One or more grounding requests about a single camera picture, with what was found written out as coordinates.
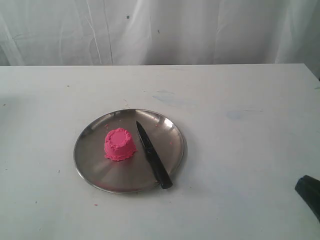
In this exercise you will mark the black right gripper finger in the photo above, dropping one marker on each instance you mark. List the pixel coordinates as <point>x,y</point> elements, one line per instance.
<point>309,190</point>

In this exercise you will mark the black knife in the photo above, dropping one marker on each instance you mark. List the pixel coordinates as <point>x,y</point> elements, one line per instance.
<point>159,171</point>

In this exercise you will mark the pink sand mound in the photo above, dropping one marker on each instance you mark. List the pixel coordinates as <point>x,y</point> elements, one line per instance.
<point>119,145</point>

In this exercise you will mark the round steel plate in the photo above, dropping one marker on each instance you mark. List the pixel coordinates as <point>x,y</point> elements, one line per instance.
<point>133,174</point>

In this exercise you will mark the white backdrop curtain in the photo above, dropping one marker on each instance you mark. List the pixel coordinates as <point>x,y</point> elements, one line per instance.
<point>159,32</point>

